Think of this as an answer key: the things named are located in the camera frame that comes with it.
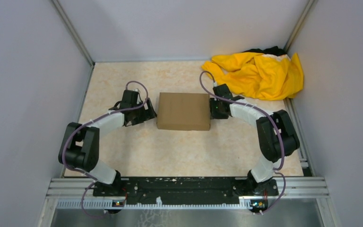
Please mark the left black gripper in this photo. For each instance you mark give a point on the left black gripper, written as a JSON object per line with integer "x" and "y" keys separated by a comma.
{"x": 149, "y": 114}

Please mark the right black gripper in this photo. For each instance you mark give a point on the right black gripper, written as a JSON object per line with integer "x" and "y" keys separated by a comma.
{"x": 212, "y": 114}

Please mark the brown cardboard box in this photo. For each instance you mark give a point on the brown cardboard box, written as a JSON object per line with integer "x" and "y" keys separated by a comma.
{"x": 183, "y": 112}

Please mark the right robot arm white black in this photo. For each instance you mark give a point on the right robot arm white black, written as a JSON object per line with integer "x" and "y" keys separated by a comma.
{"x": 276, "y": 134}

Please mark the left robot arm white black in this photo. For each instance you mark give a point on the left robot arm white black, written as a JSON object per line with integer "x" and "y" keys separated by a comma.
{"x": 80, "y": 147}

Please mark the yellow cloth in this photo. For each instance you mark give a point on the yellow cloth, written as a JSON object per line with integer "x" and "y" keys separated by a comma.
{"x": 258, "y": 75}

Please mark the black cloth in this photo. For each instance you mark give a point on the black cloth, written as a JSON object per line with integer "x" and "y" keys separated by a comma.
{"x": 275, "y": 50}

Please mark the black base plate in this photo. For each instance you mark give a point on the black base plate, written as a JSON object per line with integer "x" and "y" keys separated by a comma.
{"x": 184, "y": 190}

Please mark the aluminium frame rail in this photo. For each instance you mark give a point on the aluminium frame rail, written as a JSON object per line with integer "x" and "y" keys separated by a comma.
{"x": 74, "y": 193}

